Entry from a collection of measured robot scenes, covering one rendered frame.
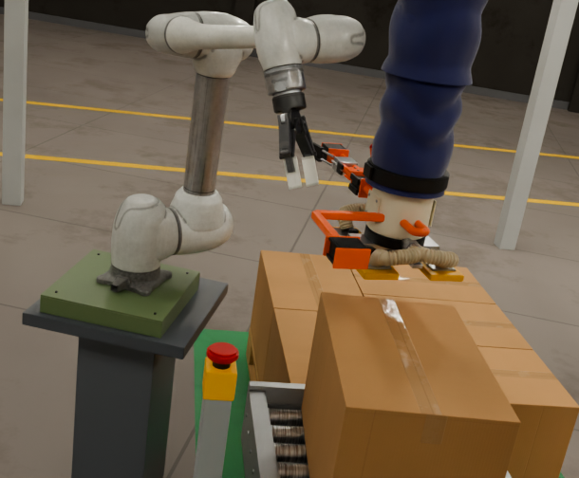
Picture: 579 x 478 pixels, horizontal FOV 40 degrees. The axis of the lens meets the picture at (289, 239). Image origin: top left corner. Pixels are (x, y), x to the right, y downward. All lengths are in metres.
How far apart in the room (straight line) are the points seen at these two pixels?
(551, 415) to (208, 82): 1.59
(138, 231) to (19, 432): 1.15
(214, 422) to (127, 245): 0.82
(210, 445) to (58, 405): 1.65
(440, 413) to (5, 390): 2.14
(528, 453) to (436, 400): 1.11
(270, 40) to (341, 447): 0.92
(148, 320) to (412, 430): 0.89
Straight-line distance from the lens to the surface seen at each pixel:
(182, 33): 2.18
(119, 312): 2.38
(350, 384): 1.87
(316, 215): 2.06
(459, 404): 1.90
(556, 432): 2.95
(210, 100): 2.41
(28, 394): 3.50
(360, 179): 2.40
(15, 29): 5.29
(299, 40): 1.83
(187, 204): 2.50
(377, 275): 2.08
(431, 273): 2.15
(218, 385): 1.75
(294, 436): 2.40
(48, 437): 3.25
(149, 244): 2.45
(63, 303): 2.44
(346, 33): 1.91
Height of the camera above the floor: 1.88
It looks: 20 degrees down
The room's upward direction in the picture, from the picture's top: 8 degrees clockwise
